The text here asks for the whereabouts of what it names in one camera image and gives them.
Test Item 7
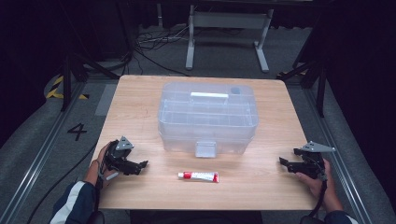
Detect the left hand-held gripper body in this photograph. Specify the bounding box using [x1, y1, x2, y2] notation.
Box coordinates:
[104, 135, 142, 182]

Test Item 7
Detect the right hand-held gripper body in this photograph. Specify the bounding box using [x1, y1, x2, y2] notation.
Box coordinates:
[299, 141, 337, 181]

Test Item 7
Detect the red and white tube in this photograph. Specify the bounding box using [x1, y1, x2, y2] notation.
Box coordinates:
[177, 171, 220, 184]

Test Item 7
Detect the clear plastic storage box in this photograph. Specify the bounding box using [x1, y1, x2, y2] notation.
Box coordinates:
[157, 81, 260, 159]

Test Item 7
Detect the person's right hand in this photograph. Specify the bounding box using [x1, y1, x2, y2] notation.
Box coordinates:
[294, 158, 344, 213]

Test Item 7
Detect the person's left hand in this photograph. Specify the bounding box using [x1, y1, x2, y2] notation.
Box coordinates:
[91, 141, 121, 189]

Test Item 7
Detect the grey floor tape patch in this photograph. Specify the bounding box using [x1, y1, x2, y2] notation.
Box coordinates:
[94, 83, 119, 117]

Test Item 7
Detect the black tripod stand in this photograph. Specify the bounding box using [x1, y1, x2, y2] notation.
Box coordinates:
[276, 58, 329, 119]
[60, 51, 121, 113]

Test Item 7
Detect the yellow and black hazard tape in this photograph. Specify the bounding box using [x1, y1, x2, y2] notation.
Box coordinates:
[45, 75, 91, 101]

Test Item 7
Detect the metal floor rail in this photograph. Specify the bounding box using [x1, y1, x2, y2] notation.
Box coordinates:
[305, 87, 375, 224]
[0, 81, 87, 224]

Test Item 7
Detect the right hand-held gripper cable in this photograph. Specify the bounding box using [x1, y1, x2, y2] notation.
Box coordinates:
[299, 172, 329, 224]

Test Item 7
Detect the hand-held gripper cable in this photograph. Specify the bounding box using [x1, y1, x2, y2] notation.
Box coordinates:
[87, 159, 106, 224]
[299, 172, 329, 224]

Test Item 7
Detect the left hand-held gripper cable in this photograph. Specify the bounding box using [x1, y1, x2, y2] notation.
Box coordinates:
[87, 159, 106, 224]

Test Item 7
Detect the black floor cable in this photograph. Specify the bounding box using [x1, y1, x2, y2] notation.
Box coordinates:
[25, 141, 99, 224]

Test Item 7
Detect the bundle of floor cables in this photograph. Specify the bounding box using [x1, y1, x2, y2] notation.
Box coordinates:
[133, 24, 191, 77]

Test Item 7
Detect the grey metal post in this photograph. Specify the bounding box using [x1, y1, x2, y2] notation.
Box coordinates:
[156, 2, 164, 28]

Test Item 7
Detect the grey metal table frame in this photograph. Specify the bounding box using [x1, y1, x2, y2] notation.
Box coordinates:
[185, 4, 276, 74]

